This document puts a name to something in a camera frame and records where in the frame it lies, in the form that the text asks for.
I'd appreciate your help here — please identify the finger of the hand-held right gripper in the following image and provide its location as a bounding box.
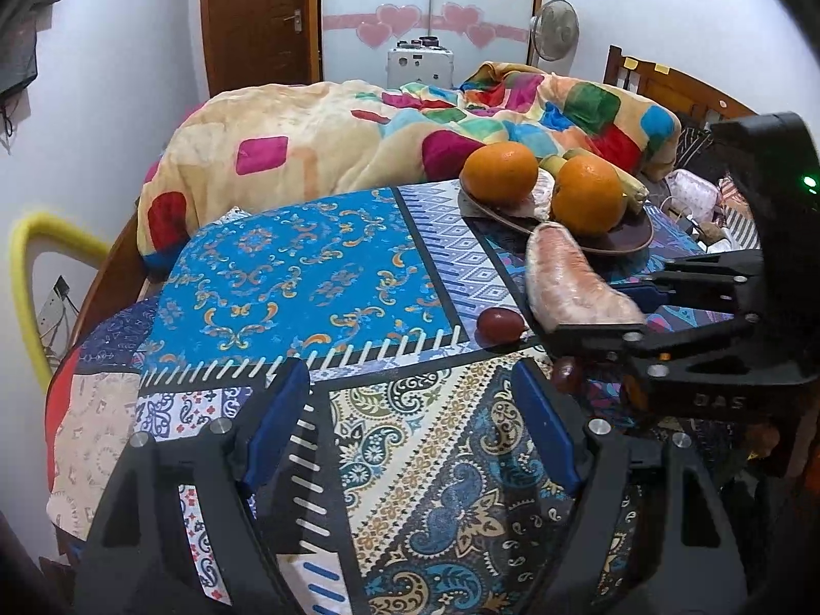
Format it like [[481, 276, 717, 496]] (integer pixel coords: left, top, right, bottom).
[[544, 313, 770, 386], [608, 250, 765, 310]]

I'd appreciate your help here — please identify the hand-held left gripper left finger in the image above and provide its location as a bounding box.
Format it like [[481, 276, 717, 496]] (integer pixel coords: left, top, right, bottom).
[[73, 355, 312, 615]]

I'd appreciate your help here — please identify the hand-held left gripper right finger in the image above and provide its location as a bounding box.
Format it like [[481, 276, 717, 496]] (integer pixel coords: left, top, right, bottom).
[[509, 357, 750, 615]]

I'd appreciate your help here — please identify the purple plate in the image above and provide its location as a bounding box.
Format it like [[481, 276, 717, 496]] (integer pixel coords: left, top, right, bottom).
[[458, 170, 654, 254]]

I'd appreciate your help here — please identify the peeled pomelo segment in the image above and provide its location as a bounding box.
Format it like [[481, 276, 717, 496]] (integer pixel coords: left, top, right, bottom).
[[525, 221, 647, 334], [506, 170, 558, 222]]

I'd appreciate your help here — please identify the orange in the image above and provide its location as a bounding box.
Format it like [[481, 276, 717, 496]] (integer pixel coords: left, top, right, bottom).
[[552, 155, 627, 236], [462, 142, 539, 207]]

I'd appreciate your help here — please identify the dark red fruit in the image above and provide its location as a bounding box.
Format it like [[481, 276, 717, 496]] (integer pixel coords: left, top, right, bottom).
[[479, 309, 529, 342], [552, 359, 584, 395]]

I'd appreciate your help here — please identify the striped cloth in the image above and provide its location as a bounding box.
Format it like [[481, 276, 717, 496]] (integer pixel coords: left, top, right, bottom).
[[717, 176, 763, 251]]

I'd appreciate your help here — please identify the pink printed pack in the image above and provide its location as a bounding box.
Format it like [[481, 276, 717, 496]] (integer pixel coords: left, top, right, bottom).
[[666, 168, 719, 222]]

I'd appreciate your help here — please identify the blue patterned bed sheet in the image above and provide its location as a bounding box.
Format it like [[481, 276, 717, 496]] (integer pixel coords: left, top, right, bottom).
[[45, 182, 770, 615]]

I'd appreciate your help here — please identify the wooden headboard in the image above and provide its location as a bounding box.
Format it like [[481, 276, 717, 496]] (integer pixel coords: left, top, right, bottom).
[[603, 45, 760, 135]]

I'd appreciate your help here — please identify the white power strip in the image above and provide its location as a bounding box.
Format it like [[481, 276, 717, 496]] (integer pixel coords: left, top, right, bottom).
[[35, 275, 81, 347]]

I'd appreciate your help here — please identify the standing fan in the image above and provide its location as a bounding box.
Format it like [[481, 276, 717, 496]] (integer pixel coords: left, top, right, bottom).
[[528, 0, 581, 68]]

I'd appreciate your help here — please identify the colourful patchwork blanket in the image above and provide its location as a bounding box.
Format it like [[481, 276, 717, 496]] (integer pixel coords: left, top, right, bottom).
[[137, 60, 683, 273]]

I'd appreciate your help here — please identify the yellow foam tube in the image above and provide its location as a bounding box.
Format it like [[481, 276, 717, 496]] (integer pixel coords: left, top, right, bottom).
[[8, 210, 110, 392]]

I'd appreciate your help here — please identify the white appliance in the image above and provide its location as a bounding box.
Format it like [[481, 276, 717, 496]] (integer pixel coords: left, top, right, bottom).
[[386, 35, 457, 87]]

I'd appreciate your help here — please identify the brown wooden door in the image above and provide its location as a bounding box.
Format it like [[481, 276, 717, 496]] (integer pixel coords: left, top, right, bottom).
[[200, 0, 321, 100]]

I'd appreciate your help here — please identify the white charger cable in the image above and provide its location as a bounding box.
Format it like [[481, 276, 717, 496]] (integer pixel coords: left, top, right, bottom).
[[660, 179, 715, 252]]

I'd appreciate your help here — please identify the wooden bed frame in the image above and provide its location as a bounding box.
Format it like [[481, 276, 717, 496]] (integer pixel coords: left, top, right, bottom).
[[67, 208, 161, 347]]

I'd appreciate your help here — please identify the black wall cable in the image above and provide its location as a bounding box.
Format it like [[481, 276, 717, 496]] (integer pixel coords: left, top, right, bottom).
[[0, 93, 17, 155]]

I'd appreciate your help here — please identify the small black wall monitor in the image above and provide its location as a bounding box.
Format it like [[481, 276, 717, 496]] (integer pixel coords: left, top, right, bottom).
[[0, 16, 39, 96]]

